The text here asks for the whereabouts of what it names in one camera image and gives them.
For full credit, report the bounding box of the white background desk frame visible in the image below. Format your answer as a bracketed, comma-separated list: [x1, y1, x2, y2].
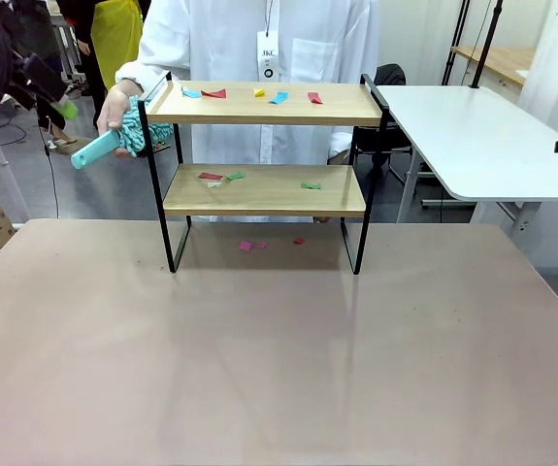
[48, 9, 85, 86]

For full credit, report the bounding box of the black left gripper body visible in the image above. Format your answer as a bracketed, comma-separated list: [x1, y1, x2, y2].
[10, 51, 69, 112]

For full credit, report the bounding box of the wooden background desk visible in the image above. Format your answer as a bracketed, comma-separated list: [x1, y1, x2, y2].
[450, 45, 537, 88]

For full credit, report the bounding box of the black stand pole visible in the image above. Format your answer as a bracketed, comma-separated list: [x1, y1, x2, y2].
[470, 0, 506, 89]

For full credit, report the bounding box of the black office chair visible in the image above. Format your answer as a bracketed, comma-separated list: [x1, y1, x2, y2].
[355, 62, 449, 210]

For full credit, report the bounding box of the white metal post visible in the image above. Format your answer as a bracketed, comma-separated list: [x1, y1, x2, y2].
[0, 118, 31, 222]

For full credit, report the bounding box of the black tripod stand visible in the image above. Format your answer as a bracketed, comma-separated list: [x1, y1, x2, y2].
[442, 0, 472, 86]

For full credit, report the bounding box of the dark badge lanyard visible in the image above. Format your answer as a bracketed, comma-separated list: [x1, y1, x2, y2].
[265, 0, 279, 38]

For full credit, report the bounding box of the two-tier wooden shelf black frame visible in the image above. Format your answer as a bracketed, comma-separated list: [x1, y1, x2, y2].
[137, 71, 391, 276]

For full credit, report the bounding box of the person in yellow apron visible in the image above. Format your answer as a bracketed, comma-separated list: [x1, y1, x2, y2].
[62, 0, 152, 135]

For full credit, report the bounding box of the person's right hand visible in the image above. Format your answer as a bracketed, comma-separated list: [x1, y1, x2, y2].
[96, 80, 145, 159]

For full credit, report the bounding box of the white side table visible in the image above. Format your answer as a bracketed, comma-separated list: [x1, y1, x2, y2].
[374, 84, 558, 240]

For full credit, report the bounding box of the person in white lab coat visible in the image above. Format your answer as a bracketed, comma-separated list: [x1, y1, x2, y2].
[115, 0, 381, 224]

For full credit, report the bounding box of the teal microfiber duster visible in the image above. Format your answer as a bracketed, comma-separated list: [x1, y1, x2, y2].
[70, 94, 176, 171]

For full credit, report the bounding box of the white name badge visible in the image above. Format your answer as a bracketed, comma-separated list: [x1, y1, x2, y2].
[256, 31, 281, 82]

